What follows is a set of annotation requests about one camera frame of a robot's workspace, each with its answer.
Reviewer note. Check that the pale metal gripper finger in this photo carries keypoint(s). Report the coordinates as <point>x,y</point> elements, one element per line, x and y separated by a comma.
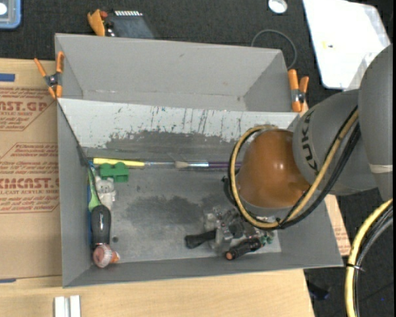
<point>222,241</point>
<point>214,217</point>

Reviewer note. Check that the grey metal bin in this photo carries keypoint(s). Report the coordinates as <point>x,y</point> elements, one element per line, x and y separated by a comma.
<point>158,210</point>

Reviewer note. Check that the yellow marker pen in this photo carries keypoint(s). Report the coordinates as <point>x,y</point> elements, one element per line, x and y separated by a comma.
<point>118,162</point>

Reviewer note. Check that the green toy block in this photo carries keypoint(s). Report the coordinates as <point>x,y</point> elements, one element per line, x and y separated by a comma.
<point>113,172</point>

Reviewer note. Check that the white toy animal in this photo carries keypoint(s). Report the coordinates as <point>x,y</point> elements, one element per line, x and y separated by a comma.
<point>105,190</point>

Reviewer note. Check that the black and grey brush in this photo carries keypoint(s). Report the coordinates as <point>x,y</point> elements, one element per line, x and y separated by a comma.
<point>101,225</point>

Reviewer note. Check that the pink round toy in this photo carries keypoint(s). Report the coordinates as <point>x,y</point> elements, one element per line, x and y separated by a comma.
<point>103,256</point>

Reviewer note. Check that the green and blue toothbrush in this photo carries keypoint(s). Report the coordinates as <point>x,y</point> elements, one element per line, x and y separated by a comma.
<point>93,193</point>

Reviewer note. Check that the brown cardboard board, red print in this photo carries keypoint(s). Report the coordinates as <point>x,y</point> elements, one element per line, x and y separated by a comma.
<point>26,177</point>

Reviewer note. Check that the black cylinder on white bracket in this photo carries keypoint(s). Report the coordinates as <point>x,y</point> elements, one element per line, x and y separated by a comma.
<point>245,247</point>

